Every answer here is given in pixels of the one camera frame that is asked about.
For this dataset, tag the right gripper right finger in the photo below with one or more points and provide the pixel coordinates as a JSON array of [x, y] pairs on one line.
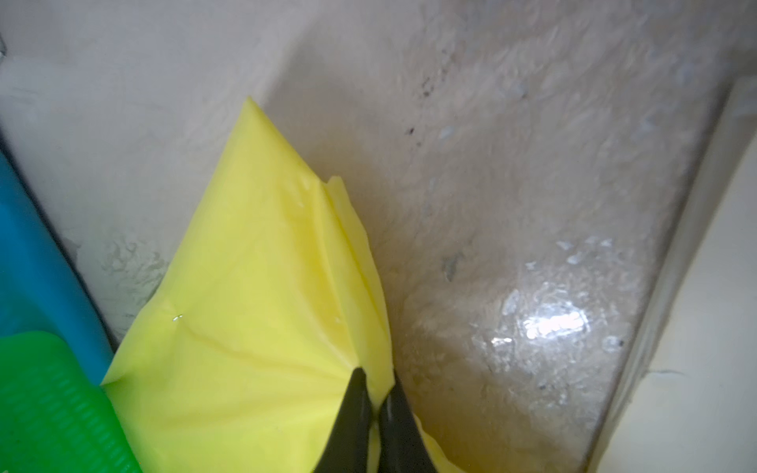
[[401, 445]]

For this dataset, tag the large yellow raincoat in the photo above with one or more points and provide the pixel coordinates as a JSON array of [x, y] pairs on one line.
[[240, 360]]

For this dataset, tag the green plastic basket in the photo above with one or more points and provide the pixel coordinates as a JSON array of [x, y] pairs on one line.
[[53, 419]]

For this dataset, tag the blue folded raincoat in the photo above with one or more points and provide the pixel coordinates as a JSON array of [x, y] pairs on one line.
[[39, 289]]

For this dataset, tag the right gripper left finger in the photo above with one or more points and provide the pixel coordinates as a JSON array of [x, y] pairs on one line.
[[347, 448]]

